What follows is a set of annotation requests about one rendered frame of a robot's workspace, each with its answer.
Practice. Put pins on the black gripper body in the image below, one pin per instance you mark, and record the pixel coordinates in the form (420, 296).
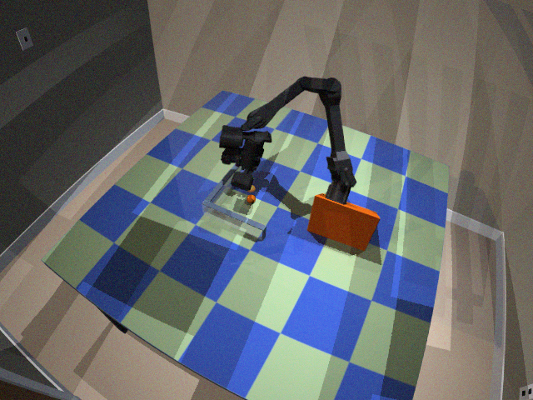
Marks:
(244, 180)

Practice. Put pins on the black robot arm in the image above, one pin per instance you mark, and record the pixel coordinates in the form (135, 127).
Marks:
(339, 163)

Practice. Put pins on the clear l-shaped low wall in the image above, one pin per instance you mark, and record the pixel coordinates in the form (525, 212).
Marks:
(229, 221)

